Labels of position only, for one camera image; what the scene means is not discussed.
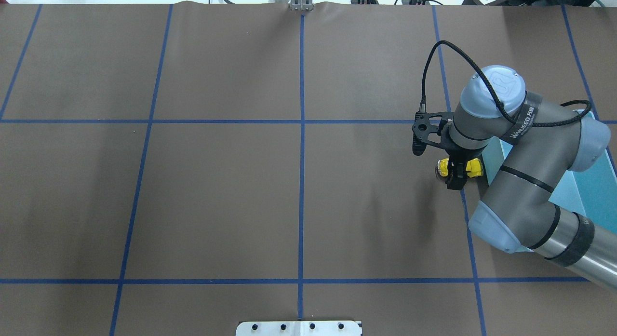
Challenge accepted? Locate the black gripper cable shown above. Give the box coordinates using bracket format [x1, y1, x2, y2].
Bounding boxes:
[418, 40, 591, 128]

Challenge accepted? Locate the light blue plastic bin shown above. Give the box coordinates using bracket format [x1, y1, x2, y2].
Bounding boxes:
[480, 109, 617, 252]

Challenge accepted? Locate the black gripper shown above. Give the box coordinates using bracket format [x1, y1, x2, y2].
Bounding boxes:
[446, 145, 487, 191]

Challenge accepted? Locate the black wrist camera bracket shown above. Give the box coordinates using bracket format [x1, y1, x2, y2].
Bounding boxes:
[412, 110, 456, 156]

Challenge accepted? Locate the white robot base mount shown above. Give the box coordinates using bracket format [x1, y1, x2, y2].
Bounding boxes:
[235, 320, 363, 336]

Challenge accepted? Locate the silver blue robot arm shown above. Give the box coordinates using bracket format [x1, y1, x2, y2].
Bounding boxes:
[447, 65, 617, 291]

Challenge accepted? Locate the yellow beetle toy car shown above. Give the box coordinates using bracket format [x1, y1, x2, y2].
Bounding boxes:
[435, 158, 485, 179]

